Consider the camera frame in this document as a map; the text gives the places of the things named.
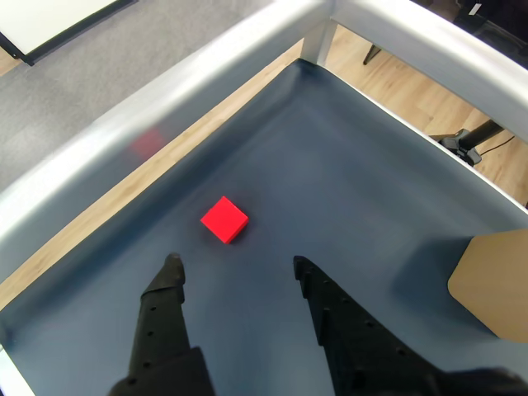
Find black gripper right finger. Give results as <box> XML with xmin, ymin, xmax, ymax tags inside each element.
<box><xmin>292</xmin><ymin>255</ymin><xmax>446</xmax><ymax>396</ymax></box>

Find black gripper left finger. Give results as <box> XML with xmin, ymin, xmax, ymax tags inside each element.
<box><xmin>109</xmin><ymin>252</ymin><xmax>215</xmax><ymax>396</ymax></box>

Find red cube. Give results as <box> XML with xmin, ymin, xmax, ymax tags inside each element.
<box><xmin>200</xmin><ymin>196</ymin><xmax>249</xmax><ymax>245</ymax></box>

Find tan wooden board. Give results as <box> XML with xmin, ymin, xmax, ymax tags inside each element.
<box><xmin>447</xmin><ymin>229</ymin><xmax>528</xmax><ymax>342</ymax></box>

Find dark grey table mat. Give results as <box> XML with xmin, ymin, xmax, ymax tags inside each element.
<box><xmin>0</xmin><ymin>57</ymin><xmax>528</xmax><ymax>396</ymax></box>

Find black stand foot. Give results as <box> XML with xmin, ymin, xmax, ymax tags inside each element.
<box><xmin>436</xmin><ymin>119</ymin><xmax>507</xmax><ymax>168</ymax></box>

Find dark furniture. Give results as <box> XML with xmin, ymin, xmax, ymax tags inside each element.
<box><xmin>428</xmin><ymin>0</ymin><xmax>528</xmax><ymax>71</ymax></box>

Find thin black floor cable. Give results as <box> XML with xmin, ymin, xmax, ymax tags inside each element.
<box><xmin>480</xmin><ymin>134</ymin><xmax>516</xmax><ymax>158</ymax></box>

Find whiteboard with black frame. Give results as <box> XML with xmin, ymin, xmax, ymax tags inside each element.
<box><xmin>0</xmin><ymin>0</ymin><xmax>139</xmax><ymax>67</ymax></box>

